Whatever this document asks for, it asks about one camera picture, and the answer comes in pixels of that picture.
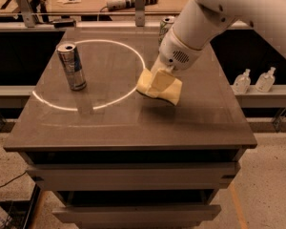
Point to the lower grey drawer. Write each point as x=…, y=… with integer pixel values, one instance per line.
x=137, y=216

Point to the upper grey drawer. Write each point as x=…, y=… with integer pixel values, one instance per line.
x=131, y=177

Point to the yellow sponge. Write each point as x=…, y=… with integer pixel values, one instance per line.
x=171, y=94

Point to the metal bracket left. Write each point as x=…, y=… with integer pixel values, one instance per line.
x=27, y=13

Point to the clear sanitizer bottle right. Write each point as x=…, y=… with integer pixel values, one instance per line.
x=266, y=81

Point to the silver blue redbull can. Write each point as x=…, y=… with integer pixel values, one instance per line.
x=71, y=63

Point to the grey drawer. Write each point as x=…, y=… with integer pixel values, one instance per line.
x=131, y=177
x=137, y=216

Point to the clear sanitizer bottle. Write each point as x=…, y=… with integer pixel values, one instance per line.
x=242, y=82
x=266, y=81

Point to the clear sanitizer bottle left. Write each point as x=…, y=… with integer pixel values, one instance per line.
x=242, y=82

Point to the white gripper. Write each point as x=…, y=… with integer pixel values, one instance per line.
x=175, y=52

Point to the metal bracket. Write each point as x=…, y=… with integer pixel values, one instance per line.
x=27, y=13
x=139, y=13

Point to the metal bracket centre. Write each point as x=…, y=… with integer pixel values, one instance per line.
x=139, y=13

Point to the black floor crate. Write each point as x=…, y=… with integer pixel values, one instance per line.
x=17, y=214

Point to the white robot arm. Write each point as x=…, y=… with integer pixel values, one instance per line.
x=199, y=22

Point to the white green soda can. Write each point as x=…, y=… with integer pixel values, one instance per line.
x=165, y=25

